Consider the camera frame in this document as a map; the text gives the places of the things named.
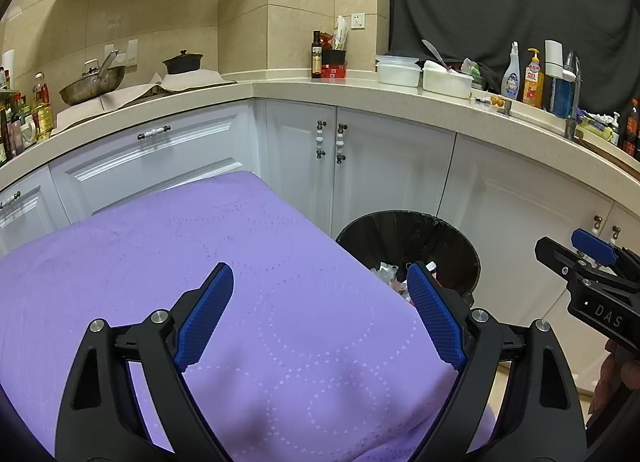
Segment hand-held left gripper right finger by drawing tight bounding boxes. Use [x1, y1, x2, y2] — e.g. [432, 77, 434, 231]
[406, 262, 587, 462]

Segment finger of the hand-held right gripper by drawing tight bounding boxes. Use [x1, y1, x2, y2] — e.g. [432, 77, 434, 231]
[535, 237, 583, 281]
[571, 228, 640, 278]

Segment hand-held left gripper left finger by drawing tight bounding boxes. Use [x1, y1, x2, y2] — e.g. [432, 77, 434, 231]
[56, 262, 235, 462]

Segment black trash bin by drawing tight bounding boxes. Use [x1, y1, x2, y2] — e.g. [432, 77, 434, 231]
[335, 211, 481, 308]

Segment person's right hand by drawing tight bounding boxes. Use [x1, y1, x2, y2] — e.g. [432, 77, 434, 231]
[587, 339, 640, 418]

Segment purple tablecloth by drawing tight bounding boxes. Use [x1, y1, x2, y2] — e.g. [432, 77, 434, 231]
[0, 171, 501, 462]

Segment dark sauce bottles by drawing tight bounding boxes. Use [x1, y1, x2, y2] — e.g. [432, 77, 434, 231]
[620, 98, 640, 159]

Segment chrome faucet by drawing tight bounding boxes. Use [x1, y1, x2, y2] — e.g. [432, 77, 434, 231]
[565, 53, 583, 140]

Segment yellow green sponge pack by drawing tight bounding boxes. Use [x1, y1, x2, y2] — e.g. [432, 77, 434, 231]
[575, 109, 618, 140]

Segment blue bottle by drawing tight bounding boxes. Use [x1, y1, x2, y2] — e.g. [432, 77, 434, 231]
[550, 77, 576, 118]

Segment white kitchen cabinets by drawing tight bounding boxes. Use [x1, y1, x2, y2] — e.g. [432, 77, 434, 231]
[0, 97, 640, 388]

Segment small orange fruits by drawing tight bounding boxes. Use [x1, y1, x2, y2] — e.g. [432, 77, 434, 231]
[475, 96, 513, 115]

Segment orange dish soap bottle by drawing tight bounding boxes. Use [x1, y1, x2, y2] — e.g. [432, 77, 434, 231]
[522, 48, 544, 109]

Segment white spray bottle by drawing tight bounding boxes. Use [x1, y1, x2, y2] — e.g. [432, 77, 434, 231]
[501, 42, 522, 100]

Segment green packet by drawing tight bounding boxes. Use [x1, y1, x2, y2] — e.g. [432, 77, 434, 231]
[460, 58, 483, 90]

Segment white open container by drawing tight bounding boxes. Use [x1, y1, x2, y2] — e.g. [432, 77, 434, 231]
[422, 61, 473, 98]

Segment beige stove cover paper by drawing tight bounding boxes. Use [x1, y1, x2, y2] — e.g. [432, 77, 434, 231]
[55, 69, 238, 128]

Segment grey spoon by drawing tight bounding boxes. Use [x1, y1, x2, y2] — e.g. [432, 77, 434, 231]
[421, 39, 451, 70]

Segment white lidded container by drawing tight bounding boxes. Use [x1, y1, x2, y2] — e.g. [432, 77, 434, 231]
[375, 55, 421, 88]

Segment beige kitchen countertop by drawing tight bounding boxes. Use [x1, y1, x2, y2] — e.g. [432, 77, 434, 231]
[0, 69, 640, 193]

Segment black lidded pot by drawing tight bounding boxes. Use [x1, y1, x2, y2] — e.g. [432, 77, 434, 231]
[162, 49, 205, 75]

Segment steel wok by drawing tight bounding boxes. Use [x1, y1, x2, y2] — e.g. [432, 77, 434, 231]
[59, 49, 126, 107]

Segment black curtain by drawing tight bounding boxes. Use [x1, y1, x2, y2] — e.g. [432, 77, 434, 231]
[387, 0, 640, 118]

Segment yellow cooking oil bottle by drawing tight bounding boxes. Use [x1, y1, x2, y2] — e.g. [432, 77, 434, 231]
[31, 73, 55, 140]

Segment group of condiment bottles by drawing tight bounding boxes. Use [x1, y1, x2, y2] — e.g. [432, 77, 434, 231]
[0, 67, 38, 168]

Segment white paper towel roll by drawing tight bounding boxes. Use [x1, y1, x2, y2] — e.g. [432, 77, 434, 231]
[1, 49, 18, 90]

